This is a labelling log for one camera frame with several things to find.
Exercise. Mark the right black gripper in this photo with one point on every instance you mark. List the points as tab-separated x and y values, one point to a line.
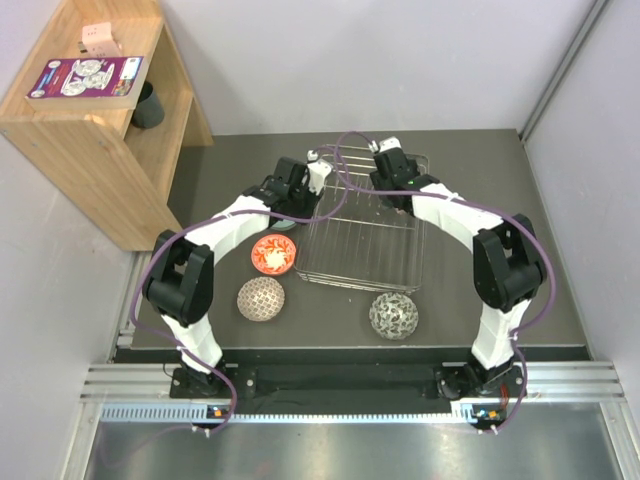
384	201

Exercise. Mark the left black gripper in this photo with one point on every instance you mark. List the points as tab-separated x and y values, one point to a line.
313	200

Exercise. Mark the metal wire dish rack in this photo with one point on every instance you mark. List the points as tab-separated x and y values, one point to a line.
366	245

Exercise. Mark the black white paisley bowl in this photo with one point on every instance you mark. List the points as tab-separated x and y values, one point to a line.
393	316

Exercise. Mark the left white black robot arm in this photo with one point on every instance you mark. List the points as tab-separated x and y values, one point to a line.
180	283

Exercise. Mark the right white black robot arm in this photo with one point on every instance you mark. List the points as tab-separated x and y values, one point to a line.
508	268

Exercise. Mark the mint green bowl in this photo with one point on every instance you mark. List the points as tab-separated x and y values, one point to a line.
283	225

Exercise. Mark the red floral bowl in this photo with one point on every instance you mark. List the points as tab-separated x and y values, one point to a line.
273	254

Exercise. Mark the beige lattice patterned bowl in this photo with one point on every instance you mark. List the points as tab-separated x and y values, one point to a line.
261	299

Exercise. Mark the dark grey cup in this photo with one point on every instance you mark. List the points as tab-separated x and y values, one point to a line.
149	112

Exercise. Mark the wooden shelf unit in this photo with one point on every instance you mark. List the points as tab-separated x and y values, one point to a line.
118	175

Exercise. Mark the purple book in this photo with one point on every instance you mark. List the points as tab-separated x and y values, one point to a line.
89	83

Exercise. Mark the pink power adapter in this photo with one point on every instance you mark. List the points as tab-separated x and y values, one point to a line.
97	40

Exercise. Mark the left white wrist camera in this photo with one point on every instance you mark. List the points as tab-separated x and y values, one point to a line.
318	170

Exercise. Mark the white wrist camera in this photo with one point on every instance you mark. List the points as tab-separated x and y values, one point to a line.
318	170
384	145

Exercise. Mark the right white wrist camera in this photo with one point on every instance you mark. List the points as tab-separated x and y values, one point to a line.
384	145

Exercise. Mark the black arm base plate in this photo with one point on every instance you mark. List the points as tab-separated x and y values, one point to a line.
419	380

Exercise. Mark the aluminium rail frame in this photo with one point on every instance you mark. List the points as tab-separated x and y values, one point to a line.
570	421

